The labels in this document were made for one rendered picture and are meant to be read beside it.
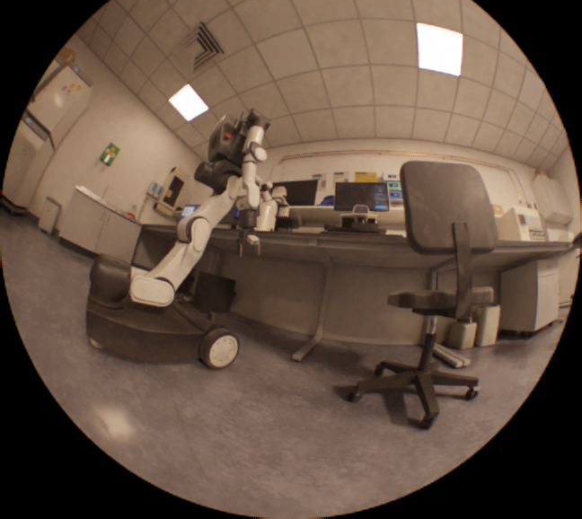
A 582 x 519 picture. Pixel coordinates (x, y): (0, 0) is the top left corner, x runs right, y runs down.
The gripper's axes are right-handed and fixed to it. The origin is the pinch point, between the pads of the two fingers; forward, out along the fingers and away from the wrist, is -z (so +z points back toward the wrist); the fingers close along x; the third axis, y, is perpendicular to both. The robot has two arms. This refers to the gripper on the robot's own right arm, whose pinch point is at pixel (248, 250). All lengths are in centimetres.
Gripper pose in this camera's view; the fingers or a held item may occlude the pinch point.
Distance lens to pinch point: 85.2
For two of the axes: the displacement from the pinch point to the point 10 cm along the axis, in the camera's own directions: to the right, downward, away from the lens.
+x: 6.8, 0.2, 7.3
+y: -7.3, 0.7, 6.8
